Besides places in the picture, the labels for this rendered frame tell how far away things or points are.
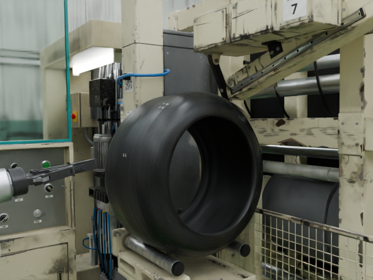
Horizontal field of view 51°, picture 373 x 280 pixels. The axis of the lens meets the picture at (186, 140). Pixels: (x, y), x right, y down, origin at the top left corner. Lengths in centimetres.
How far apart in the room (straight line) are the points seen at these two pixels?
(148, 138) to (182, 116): 13
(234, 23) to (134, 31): 39
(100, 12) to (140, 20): 941
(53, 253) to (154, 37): 98
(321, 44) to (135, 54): 68
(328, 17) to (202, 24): 54
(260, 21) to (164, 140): 53
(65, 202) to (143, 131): 72
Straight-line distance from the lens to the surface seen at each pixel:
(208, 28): 160
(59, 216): 180
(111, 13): 1107
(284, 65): 147
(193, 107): 122
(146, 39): 157
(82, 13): 1083
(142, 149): 115
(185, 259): 161
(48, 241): 176
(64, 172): 112
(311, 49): 140
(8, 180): 109
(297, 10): 128
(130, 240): 150
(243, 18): 144
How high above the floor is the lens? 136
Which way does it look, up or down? 3 degrees down
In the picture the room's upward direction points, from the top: 1 degrees counter-clockwise
